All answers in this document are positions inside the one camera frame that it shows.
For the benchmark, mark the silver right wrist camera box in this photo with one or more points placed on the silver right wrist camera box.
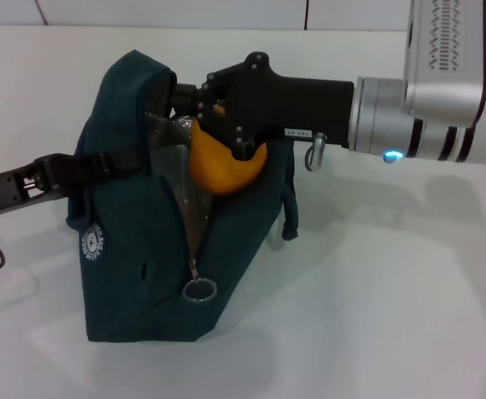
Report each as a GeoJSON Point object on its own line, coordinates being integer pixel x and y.
{"type": "Point", "coordinates": [446, 62]}

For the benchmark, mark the orange yellow pear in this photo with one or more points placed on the orange yellow pear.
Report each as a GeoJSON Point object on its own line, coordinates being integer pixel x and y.
{"type": "Point", "coordinates": [222, 170]}

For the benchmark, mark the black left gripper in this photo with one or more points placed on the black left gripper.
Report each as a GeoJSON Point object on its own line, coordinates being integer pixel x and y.
{"type": "Point", "coordinates": [6, 191]}

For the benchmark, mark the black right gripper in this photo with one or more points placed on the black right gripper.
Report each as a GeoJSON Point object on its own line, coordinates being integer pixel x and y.
{"type": "Point", "coordinates": [300, 104]}

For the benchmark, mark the dark teal insulated lunch bag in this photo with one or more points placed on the dark teal insulated lunch bag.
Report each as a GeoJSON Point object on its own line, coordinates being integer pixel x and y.
{"type": "Point", "coordinates": [143, 270]}

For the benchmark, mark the clear food container blue lid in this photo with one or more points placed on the clear food container blue lid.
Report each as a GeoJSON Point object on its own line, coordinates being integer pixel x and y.
{"type": "Point", "coordinates": [176, 178]}

